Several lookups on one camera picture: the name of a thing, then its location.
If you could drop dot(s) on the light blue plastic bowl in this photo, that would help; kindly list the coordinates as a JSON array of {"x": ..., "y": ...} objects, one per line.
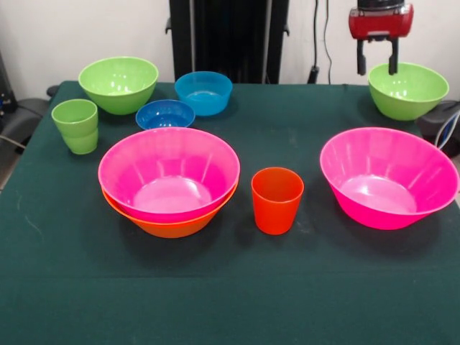
[{"x": 203, "y": 90}]

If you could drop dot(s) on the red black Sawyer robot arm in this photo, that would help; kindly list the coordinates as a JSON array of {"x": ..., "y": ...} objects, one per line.
[{"x": 381, "y": 3}]

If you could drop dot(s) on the green plastic bowl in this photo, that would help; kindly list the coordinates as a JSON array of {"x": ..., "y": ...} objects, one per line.
[
  {"x": 118, "y": 79},
  {"x": 409, "y": 100}
]

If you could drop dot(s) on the pink plastic bowl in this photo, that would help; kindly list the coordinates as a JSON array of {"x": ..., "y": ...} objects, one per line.
[
  {"x": 388, "y": 172},
  {"x": 169, "y": 172}
]

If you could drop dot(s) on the green plastic cup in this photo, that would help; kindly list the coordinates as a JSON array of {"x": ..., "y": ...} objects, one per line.
[{"x": 73, "y": 125}]

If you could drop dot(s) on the black office chair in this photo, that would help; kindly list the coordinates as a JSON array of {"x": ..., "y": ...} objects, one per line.
[
  {"x": 25, "y": 118},
  {"x": 435, "y": 129}
]

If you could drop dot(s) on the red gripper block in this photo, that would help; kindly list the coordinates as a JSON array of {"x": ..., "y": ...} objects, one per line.
[{"x": 381, "y": 25}]

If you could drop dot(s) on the dark blue plastic bowl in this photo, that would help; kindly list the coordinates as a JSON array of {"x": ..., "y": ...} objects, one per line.
[{"x": 163, "y": 115}]

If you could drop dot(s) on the orange plastic bowl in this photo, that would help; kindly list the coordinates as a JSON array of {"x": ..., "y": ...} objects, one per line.
[{"x": 172, "y": 228}]

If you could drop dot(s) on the red plastic cup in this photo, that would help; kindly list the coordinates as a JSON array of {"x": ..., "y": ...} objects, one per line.
[{"x": 276, "y": 212}]

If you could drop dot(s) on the dark green tablecloth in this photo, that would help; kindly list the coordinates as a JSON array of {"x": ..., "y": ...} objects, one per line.
[{"x": 230, "y": 287}]

